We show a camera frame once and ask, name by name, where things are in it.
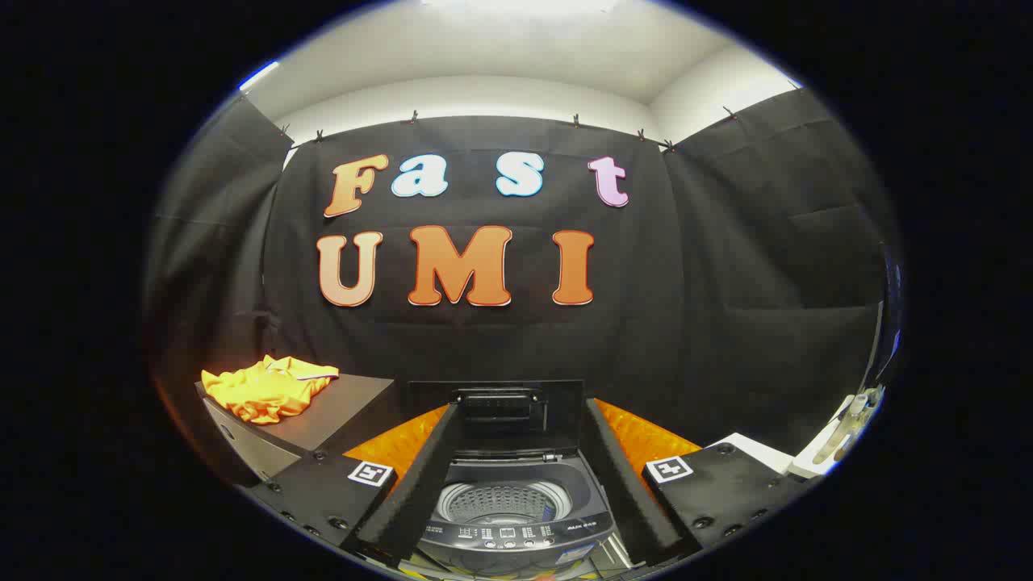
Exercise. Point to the dark grey washing machine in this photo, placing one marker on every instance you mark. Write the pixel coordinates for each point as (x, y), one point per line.
(508, 534)

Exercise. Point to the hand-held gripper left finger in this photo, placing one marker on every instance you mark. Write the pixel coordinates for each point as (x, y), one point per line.
(411, 484)

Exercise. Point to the white side table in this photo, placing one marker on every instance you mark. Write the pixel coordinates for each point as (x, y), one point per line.
(750, 452)

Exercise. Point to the clear plastic bottle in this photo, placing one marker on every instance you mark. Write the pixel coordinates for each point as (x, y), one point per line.
(841, 428)

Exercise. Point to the ceiling light strip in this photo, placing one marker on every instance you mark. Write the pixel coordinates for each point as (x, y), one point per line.
(258, 75)

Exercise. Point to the black backdrop cloth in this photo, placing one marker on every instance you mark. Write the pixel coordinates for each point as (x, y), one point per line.
(710, 266)

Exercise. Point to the grey cabinet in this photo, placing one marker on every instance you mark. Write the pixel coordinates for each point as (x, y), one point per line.
(347, 403)

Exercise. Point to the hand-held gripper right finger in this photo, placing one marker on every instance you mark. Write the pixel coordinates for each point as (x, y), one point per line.
(625, 484)

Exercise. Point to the yellow shirt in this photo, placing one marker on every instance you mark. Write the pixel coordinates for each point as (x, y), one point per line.
(258, 391)

